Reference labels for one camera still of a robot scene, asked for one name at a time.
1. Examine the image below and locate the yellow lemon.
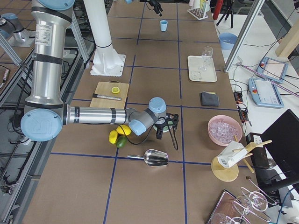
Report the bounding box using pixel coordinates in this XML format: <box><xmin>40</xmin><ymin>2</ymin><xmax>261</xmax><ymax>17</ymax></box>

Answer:
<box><xmin>116</xmin><ymin>125</ymin><xmax>131</xmax><ymax>136</ymax></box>
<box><xmin>108</xmin><ymin>130</ymin><xmax>118</xmax><ymax>144</ymax></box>

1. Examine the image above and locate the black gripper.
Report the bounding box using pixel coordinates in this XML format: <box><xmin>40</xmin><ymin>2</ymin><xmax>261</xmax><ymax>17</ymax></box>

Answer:
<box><xmin>146</xmin><ymin>0</ymin><xmax>161</xmax><ymax>12</ymax></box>
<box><xmin>154</xmin><ymin>112</ymin><xmax>179</xmax><ymax>139</ymax></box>

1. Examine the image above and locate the aluminium frame post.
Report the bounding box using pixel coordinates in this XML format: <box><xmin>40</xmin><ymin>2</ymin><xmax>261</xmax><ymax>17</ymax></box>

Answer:
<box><xmin>224</xmin><ymin>0</ymin><xmax>265</xmax><ymax>72</ymax></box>

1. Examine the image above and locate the dark glass tray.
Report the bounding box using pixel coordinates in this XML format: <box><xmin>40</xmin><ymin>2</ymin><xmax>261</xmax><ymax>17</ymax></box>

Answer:
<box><xmin>206</xmin><ymin>190</ymin><xmax>271</xmax><ymax>224</ymax></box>

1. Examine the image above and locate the black camera tripod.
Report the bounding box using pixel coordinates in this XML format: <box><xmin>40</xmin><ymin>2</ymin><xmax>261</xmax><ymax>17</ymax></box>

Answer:
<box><xmin>216</xmin><ymin>5</ymin><xmax>234</xmax><ymax>28</ymax></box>

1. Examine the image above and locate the green ceramic bowl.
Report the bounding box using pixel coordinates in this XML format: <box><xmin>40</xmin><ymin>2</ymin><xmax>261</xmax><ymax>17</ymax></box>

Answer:
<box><xmin>154</xmin><ymin>121</ymin><xmax>173</xmax><ymax>134</ymax></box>

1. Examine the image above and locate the white carton box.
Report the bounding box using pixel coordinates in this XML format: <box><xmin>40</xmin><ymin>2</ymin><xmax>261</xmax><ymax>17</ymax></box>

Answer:
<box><xmin>217</xmin><ymin>141</ymin><xmax>247</xmax><ymax>168</ymax></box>

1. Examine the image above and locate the light blue plastic cup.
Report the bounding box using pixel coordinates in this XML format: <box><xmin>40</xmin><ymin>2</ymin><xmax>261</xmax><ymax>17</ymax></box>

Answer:
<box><xmin>160</xmin><ymin>20</ymin><xmax>168</xmax><ymax>32</ymax></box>

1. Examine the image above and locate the wooden cutting board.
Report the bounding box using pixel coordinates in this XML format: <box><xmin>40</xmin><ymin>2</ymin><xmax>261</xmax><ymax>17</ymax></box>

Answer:
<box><xmin>90</xmin><ymin>82</ymin><xmax>129</xmax><ymax>109</ymax></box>

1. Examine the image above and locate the pink bowl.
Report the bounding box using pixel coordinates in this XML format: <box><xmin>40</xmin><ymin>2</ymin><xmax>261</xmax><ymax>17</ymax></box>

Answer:
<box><xmin>207</xmin><ymin>114</ymin><xmax>244</xmax><ymax>147</ymax></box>

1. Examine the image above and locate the cream bear serving tray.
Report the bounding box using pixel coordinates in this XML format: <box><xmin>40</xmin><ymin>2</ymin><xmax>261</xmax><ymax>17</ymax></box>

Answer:
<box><xmin>187</xmin><ymin>56</ymin><xmax>217</xmax><ymax>83</ymax></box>

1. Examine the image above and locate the green lime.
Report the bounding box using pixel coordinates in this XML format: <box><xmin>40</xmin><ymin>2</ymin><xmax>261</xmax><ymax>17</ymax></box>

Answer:
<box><xmin>115</xmin><ymin>135</ymin><xmax>128</xmax><ymax>148</ymax></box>

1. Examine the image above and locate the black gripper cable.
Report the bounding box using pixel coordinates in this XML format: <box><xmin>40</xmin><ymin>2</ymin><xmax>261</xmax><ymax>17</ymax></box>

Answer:
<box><xmin>119</xmin><ymin>116</ymin><xmax>179</xmax><ymax>150</ymax></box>

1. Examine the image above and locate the orange circuit board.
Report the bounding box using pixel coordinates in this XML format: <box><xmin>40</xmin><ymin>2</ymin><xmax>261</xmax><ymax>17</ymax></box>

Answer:
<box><xmin>233</xmin><ymin>91</ymin><xmax>243</xmax><ymax>102</ymax></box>

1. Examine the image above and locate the blue plastic bowl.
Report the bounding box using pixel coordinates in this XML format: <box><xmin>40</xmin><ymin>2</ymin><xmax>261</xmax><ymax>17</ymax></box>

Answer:
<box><xmin>219</xmin><ymin>33</ymin><xmax>238</xmax><ymax>50</ymax></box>

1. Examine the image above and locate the white wire rack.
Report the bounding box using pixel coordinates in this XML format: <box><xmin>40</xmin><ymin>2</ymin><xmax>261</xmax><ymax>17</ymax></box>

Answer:
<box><xmin>187</xmin><ymin>0</ymin><xmax>210</xmax><ymax>20</ymax></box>

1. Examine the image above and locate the blue teach pendant far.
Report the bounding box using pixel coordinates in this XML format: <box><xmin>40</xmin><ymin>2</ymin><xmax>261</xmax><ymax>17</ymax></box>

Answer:
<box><xmin>256</xmin><ymin>57</ymin><xmax>288</xmax><ymax>84</ymax></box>

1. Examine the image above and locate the upturned wine glass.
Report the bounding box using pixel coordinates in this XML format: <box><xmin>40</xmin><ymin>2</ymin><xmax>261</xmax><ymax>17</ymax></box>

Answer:
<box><xmin>232</xmin><ymin>187</ymin><xmax>277</xmax><ymax>217</ymax></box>

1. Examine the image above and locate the grey folded cloth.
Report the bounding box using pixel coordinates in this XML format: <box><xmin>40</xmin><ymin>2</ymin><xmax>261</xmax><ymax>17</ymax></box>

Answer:
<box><xmin>199</xmin><ymin>91</ymin><xmax>220</xmax><ymax>106</ymax></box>

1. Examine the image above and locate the blue teach pendant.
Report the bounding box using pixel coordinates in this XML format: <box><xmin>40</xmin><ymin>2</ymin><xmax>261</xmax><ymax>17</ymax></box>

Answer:
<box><xmin>248</xmin><ymin>78</ymin><xmax>284</xmax><ymax>108</ymax></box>
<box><xmin>256</xmin><ymin>57</ymin><xmax>288</xmax><ymax>84</ymax></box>

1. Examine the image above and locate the halved lemon slice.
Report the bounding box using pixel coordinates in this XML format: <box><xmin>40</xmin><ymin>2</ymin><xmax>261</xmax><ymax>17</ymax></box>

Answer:
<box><xmin>111</xmin><ymin>86</ymin><xmax>121</xmax><ymax>94</ymax></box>

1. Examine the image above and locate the wooden mug tree stand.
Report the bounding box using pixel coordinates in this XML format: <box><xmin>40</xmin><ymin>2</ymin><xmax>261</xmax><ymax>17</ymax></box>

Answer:
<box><xmin>211</xmin><ymin>140</ymin><xmax>272</xmax><ymax>182</ymax></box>

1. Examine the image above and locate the red fire extinguisher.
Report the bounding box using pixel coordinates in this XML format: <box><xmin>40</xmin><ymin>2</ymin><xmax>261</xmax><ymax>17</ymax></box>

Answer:
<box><xmin>213</xmin><ymin>0</ymin><xmax>224</xmax><ymax>20</ymax></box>

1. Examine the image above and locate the blue teach pendant near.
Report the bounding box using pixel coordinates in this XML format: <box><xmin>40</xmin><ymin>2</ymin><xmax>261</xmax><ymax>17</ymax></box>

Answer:
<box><xmin>248</xmin><ymin>78</ymin><xmax>284</xmax><ymax>108</ymax></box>

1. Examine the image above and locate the clear wine glass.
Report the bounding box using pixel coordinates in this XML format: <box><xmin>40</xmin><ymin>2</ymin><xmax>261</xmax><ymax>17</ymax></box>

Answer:
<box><xmin>199</xmin><ymin>46</ymin><xmax>213</xmax><ymax>71</ymax></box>

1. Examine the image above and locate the yellow lemon back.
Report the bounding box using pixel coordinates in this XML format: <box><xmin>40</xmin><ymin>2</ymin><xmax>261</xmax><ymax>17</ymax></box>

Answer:
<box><xmin>116</xmin><ymin>125</ymin><xmax>131</xmax><ymax>136</ymax></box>

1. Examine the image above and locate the yellow lemon front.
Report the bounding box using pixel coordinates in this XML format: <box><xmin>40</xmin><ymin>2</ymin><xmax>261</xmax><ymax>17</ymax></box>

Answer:
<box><xmin>108</xmin><ymin>130</ymin><xmax>118</xmax><ymax>144</ymax></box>

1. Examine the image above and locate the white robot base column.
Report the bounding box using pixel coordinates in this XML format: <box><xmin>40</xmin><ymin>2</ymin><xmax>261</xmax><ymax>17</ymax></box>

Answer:
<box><xmin>84</xmin><ymin>0</ymin><xmax>126</xmax><ymax>77</ymax></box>

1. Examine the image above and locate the clear ice cubes pile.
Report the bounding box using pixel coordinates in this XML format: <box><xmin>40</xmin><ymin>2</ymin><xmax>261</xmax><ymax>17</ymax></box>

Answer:
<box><xmin>209</xmin><ymin>118</ymin><xmax>242</xmax><ymax>143</ymax></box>

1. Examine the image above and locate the steel ice scoop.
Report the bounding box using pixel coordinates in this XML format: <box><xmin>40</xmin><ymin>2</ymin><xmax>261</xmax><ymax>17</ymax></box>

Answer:
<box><xmin>127</xmin><ymin>149</ymin><xmax>169</xmax><ymax>167</ymax></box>

